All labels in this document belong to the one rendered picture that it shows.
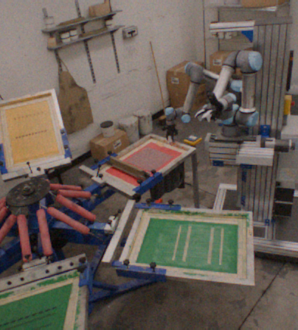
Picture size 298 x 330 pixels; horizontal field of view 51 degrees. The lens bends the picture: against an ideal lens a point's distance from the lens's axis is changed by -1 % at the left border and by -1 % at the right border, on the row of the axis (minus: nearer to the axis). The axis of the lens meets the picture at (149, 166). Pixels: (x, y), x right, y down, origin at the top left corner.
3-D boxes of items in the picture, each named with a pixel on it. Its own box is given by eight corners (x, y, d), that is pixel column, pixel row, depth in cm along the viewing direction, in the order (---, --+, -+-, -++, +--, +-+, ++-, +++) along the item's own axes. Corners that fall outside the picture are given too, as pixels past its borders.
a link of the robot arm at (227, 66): (224, 46, 217) (198, 112, 219) (239, 46, 211) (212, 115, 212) (231, 54, 227) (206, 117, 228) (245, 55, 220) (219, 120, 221)
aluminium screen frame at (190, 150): (150, 136, 329) (150, 132, 327) (196, 152, 292) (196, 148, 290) (91, 173, 285) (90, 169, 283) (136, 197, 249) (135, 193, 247)
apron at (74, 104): (92, 121, 481) (74, 51, 424) (95, 122, 477) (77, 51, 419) (63, 135, 452) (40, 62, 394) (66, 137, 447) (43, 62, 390)
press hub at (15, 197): (82, 279, 306) (37, 163, 232) (108, 302, 281) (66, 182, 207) (48, 308, 284) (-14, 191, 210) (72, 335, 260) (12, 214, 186)
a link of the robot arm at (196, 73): (209, 69, 258) (191, 124, 280) (203, 66, 267) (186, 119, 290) (196, 67, 254) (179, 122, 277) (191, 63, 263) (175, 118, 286)
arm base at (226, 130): (241, 129, 255) (241, 117, 249) (239, 138, 243) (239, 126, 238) (222, 128, 260) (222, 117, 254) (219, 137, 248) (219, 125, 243)
